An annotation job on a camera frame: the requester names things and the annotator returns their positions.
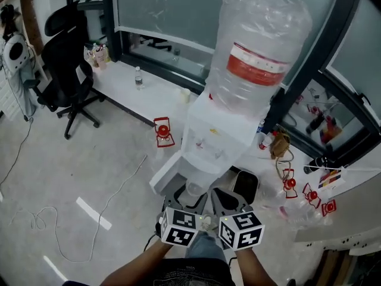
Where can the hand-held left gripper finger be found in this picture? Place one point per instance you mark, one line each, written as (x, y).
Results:
(202, 204)
(169, 200)

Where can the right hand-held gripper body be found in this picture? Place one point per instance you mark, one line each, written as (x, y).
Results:
(241, 232)

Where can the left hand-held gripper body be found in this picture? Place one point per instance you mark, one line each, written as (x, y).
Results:
(178, 228)

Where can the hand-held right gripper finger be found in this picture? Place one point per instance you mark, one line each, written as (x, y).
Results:
(242, 203)
(215, 207)

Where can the clear plastic cup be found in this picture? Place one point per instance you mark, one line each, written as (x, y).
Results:
(195, 189)

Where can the white water dispenser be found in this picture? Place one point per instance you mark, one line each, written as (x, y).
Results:
(220, 121)

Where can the person's right forearm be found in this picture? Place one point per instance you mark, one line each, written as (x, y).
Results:
(256, 268)

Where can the person's left forearm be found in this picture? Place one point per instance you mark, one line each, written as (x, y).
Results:
(137, 267)

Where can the person's shoe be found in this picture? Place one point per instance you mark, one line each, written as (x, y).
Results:
(207, 223)

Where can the white bin with black lid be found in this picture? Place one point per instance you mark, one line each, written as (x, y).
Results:
(248, 183)

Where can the person's jeans leg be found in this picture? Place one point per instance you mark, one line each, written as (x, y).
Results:
(205, 246)

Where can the person's black shirt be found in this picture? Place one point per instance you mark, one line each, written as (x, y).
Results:
(190, 274)

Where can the red-label plastic bottle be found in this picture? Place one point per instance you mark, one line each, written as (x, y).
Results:
(265, 143)

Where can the brown paper bag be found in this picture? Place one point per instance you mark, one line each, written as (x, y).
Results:
(281, 144)

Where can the blue-label plastic bottle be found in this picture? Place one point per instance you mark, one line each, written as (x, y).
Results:
(260, 127)

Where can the black thermos bottle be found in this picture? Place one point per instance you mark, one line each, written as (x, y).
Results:
(316, 163)

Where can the white colourful-print paper bag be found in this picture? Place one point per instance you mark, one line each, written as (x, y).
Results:
(332, 180)

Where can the brown wooden bench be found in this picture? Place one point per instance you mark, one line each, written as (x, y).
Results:
(351, 270)

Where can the small clear water bottle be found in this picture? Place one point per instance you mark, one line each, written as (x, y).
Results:
(139, 80)

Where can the white window ledge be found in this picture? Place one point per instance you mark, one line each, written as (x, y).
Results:
(119, 82)

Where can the pink printed bag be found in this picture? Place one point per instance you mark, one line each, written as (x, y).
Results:
(100, 59)

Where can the large plastic-wrapped water bottle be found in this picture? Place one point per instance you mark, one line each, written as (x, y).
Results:
(259, 40)

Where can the clear wrapped snack pack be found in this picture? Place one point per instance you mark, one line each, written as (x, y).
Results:
(89, 57)

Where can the black office chair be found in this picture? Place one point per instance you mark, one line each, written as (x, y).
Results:
(64, 67)

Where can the black window frame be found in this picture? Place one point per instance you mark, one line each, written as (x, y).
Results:
(113, 16)

